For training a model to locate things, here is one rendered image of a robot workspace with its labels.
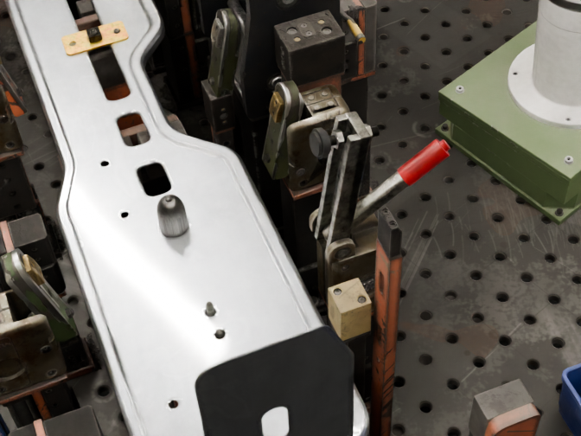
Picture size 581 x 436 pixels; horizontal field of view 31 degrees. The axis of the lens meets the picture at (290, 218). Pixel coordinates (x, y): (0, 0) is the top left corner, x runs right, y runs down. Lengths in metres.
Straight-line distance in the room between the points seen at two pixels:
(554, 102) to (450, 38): 0.32
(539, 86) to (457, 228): 0.24
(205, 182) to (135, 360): 0.25
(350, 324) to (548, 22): 0.62
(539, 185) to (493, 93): 0.16
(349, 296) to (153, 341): 0.21
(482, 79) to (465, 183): 0.16
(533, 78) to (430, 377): 0.48
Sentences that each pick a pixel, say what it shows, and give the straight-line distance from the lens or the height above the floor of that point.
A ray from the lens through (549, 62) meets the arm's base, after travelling 1.56.
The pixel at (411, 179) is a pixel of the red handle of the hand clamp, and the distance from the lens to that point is 1.08.
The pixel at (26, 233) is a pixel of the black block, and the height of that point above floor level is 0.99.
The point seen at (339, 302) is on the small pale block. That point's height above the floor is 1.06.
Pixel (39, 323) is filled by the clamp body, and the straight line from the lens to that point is 1.11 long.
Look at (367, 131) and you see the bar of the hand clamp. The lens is 0.99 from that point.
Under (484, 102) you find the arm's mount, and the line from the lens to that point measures 1.62.
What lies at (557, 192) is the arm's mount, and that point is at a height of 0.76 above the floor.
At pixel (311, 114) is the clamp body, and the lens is 1.21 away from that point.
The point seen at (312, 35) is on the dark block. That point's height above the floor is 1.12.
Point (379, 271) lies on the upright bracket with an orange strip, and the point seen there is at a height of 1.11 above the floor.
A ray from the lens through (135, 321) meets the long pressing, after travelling 1.14.
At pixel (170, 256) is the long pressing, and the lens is 1.18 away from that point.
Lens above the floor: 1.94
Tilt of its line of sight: 51 degrees down
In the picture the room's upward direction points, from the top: 4 degrees counter-clockwise
